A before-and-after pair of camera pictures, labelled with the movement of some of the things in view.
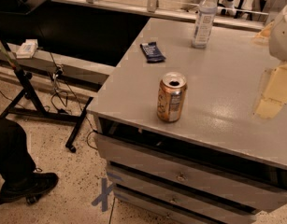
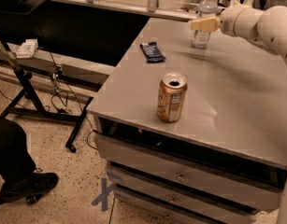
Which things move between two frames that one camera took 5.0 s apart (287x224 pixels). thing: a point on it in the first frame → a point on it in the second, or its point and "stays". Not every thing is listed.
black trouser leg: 11,159 stays
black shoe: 29,187 stays
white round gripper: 282,37 → 229,21
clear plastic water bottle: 205,18 stays
